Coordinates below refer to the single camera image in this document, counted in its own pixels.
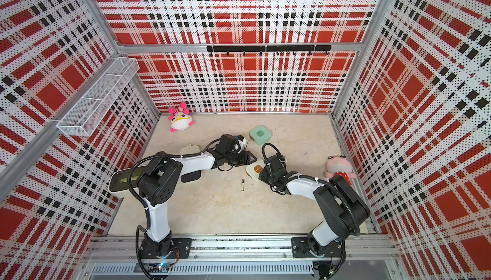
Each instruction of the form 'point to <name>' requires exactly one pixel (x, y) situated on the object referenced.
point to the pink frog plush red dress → (339, 165)
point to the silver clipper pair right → (242, 188)
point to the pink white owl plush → (179, 117)
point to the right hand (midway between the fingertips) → (264, 174)
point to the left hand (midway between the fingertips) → (255, 159)
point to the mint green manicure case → (260, 134)
